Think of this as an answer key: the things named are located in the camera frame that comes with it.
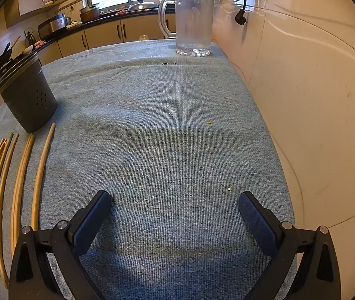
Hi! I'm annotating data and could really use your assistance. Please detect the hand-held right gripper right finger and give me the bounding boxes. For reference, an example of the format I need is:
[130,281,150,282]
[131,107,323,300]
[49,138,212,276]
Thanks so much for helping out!
[239,191,342,300]

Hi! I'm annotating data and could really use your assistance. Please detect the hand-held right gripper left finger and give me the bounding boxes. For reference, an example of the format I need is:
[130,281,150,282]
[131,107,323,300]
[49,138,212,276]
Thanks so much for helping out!
[8,190,113,300]

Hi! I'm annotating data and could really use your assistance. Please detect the grey perforated chopstick holder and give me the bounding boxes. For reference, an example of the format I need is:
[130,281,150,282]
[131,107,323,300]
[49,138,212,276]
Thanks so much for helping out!
[0,51,58,133]

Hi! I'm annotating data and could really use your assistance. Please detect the blue-grey tablecloth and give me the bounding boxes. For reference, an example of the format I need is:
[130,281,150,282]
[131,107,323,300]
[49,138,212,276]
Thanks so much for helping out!
[0,39,298,300]

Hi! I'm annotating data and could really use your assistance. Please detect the silver rice cooker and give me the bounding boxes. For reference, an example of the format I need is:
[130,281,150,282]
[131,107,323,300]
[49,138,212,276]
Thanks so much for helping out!
[38,13,68,38]

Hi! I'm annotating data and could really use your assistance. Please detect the brown pot with lid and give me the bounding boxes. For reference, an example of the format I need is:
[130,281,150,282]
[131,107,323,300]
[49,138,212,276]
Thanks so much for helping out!
[79,4,101,23]

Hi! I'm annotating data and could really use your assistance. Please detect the clear glass pitcher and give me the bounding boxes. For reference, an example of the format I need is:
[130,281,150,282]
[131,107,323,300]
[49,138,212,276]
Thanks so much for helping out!
[158,0,216,57]

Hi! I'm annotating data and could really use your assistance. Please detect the steel basin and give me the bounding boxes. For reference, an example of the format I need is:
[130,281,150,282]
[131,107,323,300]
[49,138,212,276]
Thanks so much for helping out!
[128,1,160,12]

